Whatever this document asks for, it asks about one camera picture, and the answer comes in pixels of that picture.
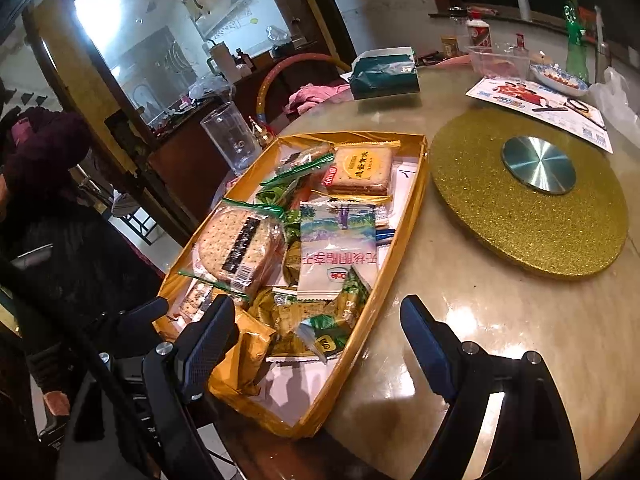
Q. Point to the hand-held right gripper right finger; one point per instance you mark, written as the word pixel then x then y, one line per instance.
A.
pixel 425 345

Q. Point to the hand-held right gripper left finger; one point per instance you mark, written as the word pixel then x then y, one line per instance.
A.
pixel 207 352

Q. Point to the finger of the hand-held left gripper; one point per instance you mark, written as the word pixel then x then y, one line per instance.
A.
pixel 137 320

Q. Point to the mustard yellow snack packet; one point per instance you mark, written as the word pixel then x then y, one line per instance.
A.
pixel 245 355

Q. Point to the orange cracker packet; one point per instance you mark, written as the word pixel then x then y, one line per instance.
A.
pixel 197 302

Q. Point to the round cracker packet green edge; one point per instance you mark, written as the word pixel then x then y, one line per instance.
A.
pixel 235 247

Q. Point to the gold-edged white tray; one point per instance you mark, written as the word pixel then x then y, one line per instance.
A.
pixel 395 240

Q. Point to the olive green snack packet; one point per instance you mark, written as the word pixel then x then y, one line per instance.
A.
pixel 291 262

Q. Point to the white green snack packet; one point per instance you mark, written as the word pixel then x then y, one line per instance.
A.
pixel 335 247

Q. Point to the square cracker packet yellow label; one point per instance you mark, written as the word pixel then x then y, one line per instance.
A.
pixel 360 167

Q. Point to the clear green-edged cracker packet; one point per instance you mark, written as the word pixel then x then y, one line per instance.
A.
pixel 300 165

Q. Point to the person's left forearm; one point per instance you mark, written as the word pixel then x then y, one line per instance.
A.
pixel 60 355

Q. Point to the person's left hand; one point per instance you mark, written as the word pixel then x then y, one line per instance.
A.
pixel 56 404

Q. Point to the person's body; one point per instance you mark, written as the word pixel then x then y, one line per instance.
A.
pixel 75 260

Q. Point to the gold glitter turntable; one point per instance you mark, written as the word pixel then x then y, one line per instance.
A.
pixel 530 225

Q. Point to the purple knit hat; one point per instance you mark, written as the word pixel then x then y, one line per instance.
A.
pixel 47 145

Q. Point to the clear plastic cup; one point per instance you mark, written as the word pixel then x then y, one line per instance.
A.
pixel 232 137

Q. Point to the small gold bell figurine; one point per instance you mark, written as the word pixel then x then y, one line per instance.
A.
pixel 261 132

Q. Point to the printed flyer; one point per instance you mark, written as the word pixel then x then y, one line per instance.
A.
pixel 540 105

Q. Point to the dark pen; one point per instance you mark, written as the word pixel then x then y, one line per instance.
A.
pixel 548 107

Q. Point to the pink cloth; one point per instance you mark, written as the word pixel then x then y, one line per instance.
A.
pixel 315 100

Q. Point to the green tissue pack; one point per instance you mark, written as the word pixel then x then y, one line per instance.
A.
pixel 382 77

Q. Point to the white jug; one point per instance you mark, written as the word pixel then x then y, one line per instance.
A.
pixel 222 62

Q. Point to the red hoop chair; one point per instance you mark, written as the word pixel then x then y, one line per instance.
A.
pixel 280 77

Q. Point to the clear plastic container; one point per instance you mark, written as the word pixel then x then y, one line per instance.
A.
pixel 497 62

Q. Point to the blue white plate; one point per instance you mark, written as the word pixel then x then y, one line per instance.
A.
pixel 560 80

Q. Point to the glass jar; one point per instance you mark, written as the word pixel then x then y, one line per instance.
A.
pixel 448 46

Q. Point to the white plastic bag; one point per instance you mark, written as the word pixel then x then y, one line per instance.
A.
pixel 620 105

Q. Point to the small red-capped bottle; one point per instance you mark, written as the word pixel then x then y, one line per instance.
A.
pixel 520 44

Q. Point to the white liquor bottle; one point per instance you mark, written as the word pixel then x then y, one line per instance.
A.
pixel 477 32

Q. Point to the clear plastic bag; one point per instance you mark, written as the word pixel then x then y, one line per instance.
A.
pixel 277 35

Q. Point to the green plastic bottle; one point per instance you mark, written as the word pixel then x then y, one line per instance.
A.
pixel 575 40

